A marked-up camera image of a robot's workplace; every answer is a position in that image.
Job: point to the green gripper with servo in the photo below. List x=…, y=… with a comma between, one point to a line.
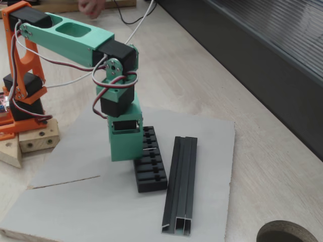
x=124, y=146

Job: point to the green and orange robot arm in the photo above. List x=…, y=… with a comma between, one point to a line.
x=63, y=45

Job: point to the black slotted holder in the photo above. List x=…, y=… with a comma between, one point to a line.
x=151, y=176

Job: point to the wooden base plank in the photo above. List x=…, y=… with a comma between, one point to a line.
x=8, y=153

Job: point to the bare person hand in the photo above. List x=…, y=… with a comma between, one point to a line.
x=92, y=7

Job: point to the short black aluminium profile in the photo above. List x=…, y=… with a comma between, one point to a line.
x=181, y=176

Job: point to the grey laminated board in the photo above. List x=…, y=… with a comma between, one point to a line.
x=75, y=209

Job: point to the small wooden block with screws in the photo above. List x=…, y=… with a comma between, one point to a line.
x=38, y=141

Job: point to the red controller circuit board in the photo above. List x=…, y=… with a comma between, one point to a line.
x=3, y=100

